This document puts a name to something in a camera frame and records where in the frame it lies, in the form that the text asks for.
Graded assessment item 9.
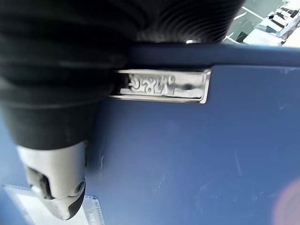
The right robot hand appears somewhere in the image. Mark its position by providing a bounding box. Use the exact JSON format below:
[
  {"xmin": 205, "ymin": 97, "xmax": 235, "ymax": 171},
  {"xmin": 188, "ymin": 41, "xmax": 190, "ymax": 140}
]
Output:
[{"xmin": 0, "ymin": 0, "xmax": 247, "ymax": 221}]

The blue file folder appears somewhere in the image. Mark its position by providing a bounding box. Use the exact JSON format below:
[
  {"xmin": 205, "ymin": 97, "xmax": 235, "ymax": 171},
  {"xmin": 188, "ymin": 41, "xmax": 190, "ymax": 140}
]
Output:
[{"xmin": 0, "ymin": 41, "xmax": 300, "ymax": 225}]

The white shelf with black items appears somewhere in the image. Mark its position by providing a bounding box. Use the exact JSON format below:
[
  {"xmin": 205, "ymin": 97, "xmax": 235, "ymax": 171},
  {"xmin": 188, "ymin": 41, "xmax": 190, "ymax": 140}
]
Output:
[{"xmin": 243, "ymin": 0, "xmax": 300, "ymax": 46}]

